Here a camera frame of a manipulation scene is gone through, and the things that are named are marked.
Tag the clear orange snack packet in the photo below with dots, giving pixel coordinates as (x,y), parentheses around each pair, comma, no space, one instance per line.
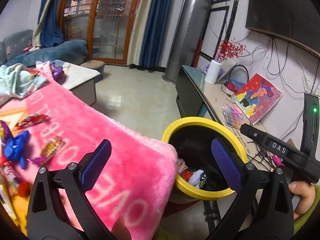
(52,147)

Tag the blue toy figure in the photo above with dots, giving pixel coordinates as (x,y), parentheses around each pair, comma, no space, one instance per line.
(17,148)

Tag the person's right hand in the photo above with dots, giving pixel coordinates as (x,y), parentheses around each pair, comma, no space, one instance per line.
(301,197)

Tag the purple cloth bundle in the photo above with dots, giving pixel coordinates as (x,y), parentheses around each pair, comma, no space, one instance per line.
(57,73)

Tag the colourful portrait painting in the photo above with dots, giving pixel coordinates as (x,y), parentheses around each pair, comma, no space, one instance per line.
(258,97)

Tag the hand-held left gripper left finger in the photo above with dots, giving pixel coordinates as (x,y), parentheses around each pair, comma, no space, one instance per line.
(96,162)

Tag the wooden sliding glass door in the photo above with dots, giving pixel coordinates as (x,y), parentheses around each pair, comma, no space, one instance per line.
(105,22)

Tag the grey tower air conditioner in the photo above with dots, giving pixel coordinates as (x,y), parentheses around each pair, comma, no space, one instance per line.
(181,30)

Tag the glass-topped television cabinet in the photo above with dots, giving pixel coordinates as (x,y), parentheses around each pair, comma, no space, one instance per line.
(197,90)

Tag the person's right forearm green sleeve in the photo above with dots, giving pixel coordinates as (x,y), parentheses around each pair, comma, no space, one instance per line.
(308,212)

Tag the person's left hand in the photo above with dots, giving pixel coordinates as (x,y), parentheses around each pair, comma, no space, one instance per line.
(118,228)

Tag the white marble coffee table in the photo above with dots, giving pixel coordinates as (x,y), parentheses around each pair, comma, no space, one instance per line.
(80,80)

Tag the purple foil wrapper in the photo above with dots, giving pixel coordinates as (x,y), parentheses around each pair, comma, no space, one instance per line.
(37,161)

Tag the blue curtain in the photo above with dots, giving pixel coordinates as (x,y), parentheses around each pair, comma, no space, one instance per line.
(51,17)
(155,22)

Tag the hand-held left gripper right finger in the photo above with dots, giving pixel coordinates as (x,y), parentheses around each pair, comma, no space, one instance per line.
(226,165)

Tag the black wall television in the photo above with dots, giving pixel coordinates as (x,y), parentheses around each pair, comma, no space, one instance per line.
(282,7)

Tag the red berry branches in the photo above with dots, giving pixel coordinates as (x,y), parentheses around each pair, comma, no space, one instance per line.
(228,50)

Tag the white power strip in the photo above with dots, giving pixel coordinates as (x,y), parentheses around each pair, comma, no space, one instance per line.
(305,83)

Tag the red crumpled packet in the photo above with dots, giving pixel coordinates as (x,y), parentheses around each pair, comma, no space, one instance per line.
(186,172)

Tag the pink round gadget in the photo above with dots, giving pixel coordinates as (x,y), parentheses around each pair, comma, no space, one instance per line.
(278,160)

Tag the blue patterned sofa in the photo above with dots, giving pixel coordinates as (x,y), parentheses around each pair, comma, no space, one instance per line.
(50,52)

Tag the yellow-rimmed black bin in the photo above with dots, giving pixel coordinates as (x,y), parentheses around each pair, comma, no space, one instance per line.
(200,155)

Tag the beige curtain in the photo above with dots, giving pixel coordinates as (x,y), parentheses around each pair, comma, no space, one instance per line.
(38,25)
(140,30)

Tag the dark storage stool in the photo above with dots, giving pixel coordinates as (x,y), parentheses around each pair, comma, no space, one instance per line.
(93,70)

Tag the light teal blanket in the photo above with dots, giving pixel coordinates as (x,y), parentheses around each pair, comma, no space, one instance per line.
(20,80)

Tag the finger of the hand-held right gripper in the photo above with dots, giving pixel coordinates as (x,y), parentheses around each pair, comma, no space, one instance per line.
(252,133)

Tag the red foil wrapper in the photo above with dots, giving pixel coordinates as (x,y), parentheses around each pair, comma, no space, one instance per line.
(31,121)

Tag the paint palette box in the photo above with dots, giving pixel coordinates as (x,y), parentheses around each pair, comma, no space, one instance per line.
(232,116)

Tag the pink printed blanket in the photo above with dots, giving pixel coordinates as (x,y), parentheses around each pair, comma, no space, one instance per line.
(100,135)

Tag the white ribbed vase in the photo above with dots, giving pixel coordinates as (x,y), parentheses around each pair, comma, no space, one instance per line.
(213,72)

